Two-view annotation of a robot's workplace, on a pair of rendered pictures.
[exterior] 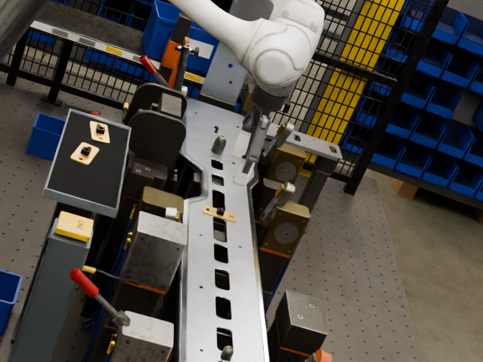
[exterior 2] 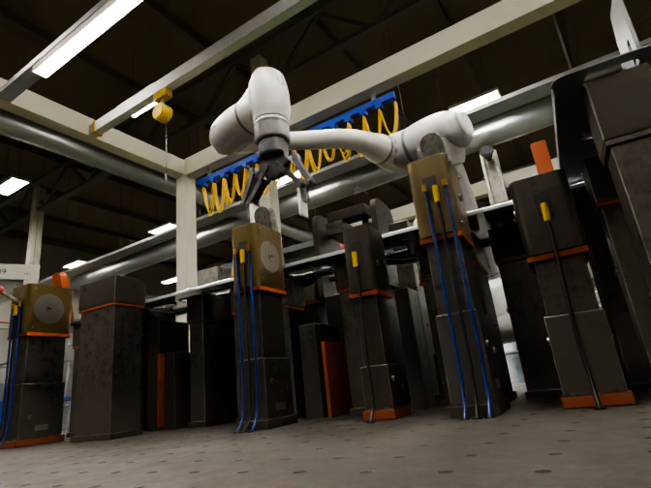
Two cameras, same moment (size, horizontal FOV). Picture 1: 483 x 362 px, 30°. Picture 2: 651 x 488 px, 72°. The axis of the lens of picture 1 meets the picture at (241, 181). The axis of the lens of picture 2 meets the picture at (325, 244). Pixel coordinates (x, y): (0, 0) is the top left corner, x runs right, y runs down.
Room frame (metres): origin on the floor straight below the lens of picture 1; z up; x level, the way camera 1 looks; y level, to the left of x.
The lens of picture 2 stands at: (2.59, -0.67, 0.75)
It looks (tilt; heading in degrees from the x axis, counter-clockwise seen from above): 18 degrees up; 129
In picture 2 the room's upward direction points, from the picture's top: 6 degrees counter-clockwise
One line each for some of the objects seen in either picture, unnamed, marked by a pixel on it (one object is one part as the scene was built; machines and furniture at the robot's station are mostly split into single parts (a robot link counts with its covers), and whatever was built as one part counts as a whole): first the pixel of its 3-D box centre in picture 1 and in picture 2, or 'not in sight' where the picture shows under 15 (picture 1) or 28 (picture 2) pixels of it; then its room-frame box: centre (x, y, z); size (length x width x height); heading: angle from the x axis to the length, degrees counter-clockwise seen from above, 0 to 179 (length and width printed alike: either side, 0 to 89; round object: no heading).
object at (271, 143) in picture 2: (264, 107); (274, 161); (1.89, 0.02, 1.29); 0.08 x 0.07 x 0.09; 13
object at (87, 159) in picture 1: (85, 151); not in sight; (1.60, 0.31, 1.17); 0.08 x 0.04 x 0.01; 2
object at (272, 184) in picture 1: (260, 231); (371, 320); (2.20, -0.10, 0.84); 0.10 x 0.05 x 0.29; 103
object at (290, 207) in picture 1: (272, 266); (257, 323); (1.99, -0.15, 0.87); 0.12 x 0.07 x 0.35; 103
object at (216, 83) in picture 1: (237, 48); (640, 84); (2.61, 0.17, 1.17); 0.12 x 0.01 x 0.34; 103
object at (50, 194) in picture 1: (90, 158); (278, 259); (1.59, 0.29, 1.16); 0.37 x 0.14 x 0.02; 13
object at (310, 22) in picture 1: (294, 34); (265, 100); (1.88, 0.02, 1.47); 0.13 x 0.11 x 0.16; 177
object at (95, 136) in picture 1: (100, 130); not in sight; (1.71, 0.31, 1.17); 0.08 x 0.04 x 0.01; 22
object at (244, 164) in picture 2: not in sight; (284, 160); (-0.22, 2.25, 2.98); 2.51 x 0.07 x 0.60; 9
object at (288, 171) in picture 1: (272, 202); (452, 281); (2.34, -0.11, 0.87); 0.12 x 0.07 x 0.35; 103
